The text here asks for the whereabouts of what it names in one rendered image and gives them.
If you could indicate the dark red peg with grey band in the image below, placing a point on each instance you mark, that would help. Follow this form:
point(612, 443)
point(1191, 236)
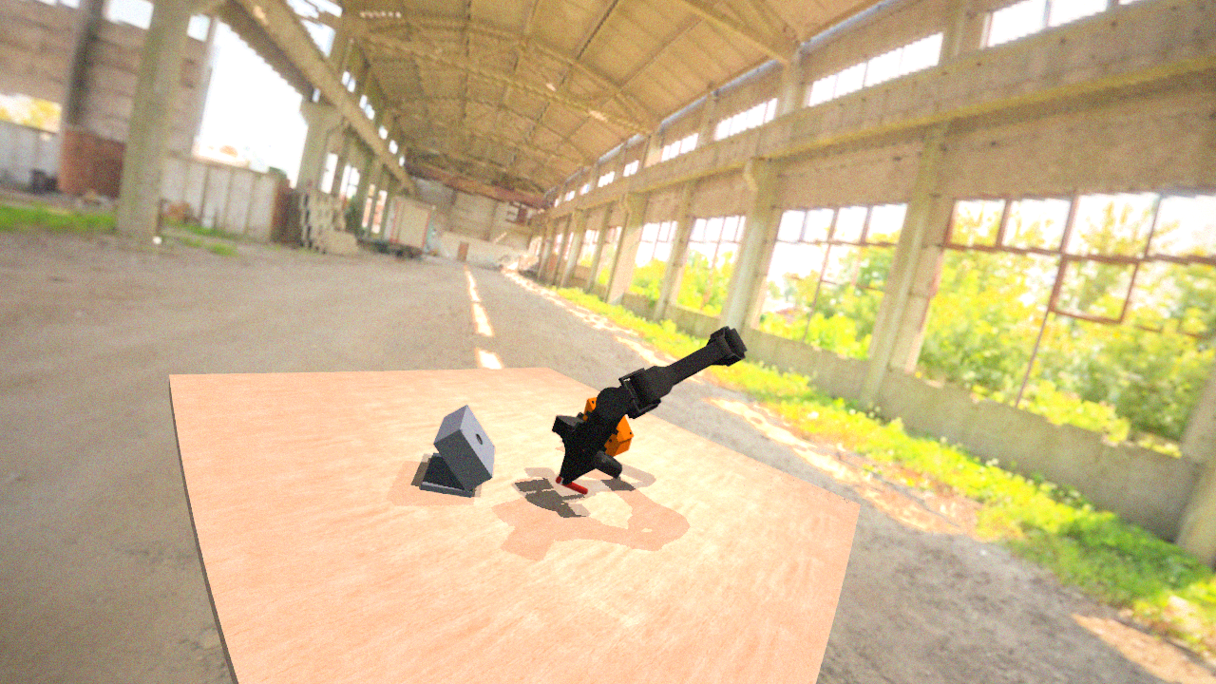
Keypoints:
point(572, 486)

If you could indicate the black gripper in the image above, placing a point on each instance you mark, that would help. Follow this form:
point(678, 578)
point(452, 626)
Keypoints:
point(577, 462)

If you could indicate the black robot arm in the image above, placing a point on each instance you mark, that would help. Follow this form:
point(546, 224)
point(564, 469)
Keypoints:
point(643, 391)

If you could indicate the grey sloped panel with hole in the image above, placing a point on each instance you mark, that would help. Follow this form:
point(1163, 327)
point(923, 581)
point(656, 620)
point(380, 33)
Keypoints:
point(465, 459)

